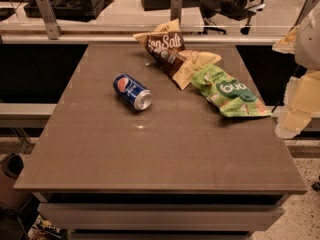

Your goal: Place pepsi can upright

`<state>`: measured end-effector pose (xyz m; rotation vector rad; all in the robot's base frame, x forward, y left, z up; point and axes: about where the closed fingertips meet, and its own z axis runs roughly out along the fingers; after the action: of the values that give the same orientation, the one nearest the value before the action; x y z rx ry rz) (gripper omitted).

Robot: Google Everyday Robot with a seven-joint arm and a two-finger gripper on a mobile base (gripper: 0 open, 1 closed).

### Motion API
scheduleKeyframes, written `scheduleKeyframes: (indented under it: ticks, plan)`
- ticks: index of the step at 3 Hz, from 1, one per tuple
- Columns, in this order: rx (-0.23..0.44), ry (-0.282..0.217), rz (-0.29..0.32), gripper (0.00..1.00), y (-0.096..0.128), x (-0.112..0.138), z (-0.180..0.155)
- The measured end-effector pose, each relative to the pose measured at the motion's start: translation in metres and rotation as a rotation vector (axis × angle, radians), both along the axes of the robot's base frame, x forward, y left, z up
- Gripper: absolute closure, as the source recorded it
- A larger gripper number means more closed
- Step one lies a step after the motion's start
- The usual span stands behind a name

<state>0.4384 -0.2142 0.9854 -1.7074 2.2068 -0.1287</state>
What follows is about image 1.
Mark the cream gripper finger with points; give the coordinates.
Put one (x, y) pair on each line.
(286, 45)
(301, 104)

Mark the brown bin lower left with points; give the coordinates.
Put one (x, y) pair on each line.
(18, 210)

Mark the black office chair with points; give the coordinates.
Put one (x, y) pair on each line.
(230, 7)

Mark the left metal rail bracket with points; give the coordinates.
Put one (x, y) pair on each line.
(53, 30)

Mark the blue pepsi can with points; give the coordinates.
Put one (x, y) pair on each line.
(132, 91)

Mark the horizontal metal rail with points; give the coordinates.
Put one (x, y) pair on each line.
(8, 38)

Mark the metal rail bracket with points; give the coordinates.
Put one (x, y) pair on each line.
(307, 7)
(176, 10)
(53, 30)

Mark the brown sea salt chip bag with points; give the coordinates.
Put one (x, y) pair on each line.
(166, 45)

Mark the black equipment box left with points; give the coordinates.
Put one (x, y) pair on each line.
(78, 10)

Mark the green snack bag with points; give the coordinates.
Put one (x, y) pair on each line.
(233, 98)

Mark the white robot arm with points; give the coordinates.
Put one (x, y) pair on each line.
(307, 44)

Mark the grey table with drawers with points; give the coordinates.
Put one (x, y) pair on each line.
(176, 170)

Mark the right metal rail bracket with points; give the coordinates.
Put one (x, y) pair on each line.
(307, 7)

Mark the middle metal rail bracket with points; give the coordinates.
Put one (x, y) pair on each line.
(176, 10)

